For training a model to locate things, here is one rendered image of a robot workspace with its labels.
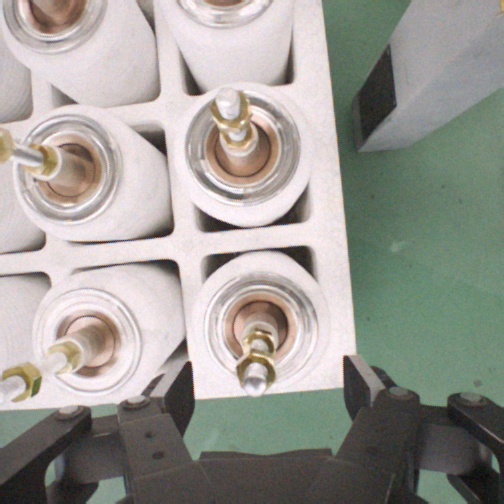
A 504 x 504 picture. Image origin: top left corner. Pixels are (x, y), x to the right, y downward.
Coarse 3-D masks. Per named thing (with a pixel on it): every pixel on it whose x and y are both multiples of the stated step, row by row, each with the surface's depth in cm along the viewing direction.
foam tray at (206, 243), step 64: (0, 0) 31; (320, 0) 30; (320, 64) 30; (320, 128) 31; (320, 192) 31; (0, 256) 32; (64, 256) 32; (128, 256) 32; (192, 256) 31; (320, 256) 31; (320, 384) 31
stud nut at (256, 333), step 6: (252, 330) 20; (258, 330) 20; (264, 330) 20; (246, 336) 20; (252, 336) 20; (258, 336) 20; (264, 336) 20; (270, 336) 20; (246, 342) 20; (270, 342) 20; (246, 348) 20; (270, 348) 20
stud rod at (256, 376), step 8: (256, 344) 19; (264, 344) 19; (248, 368) 16; (256, 368) 15; (264, 368) 16; (248, 376) 15; (256, 376) 15; (264, 376) 15; (248, 384) 15; (256, 384) 15; (264, 384) 15; (248, 392) 15; (256, 392) 15; (264, 392) 15
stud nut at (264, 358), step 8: (248, 352) 16; (256, 352) 16; (264, 352) 17; (240, 360) 16; (248, 360) 16; (256, 360) 16; (264, 360) 16; (272, 360) 16; (240, 368) 16; (272, 368) 16; (240, 376) 16; (272, 376) 16; (240, 384) 16; (272, 384) 16
